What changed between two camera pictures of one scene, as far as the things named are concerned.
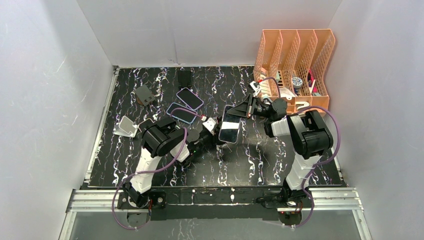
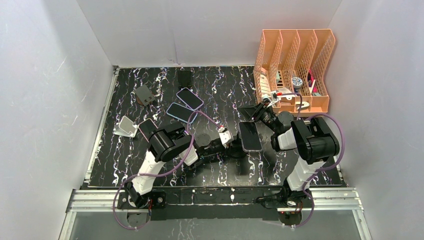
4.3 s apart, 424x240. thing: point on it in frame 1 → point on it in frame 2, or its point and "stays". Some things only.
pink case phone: (144, 126) stays
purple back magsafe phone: (229, 128) → (250, 137)
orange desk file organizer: (290, 65) stays
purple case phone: (189, 98) stays
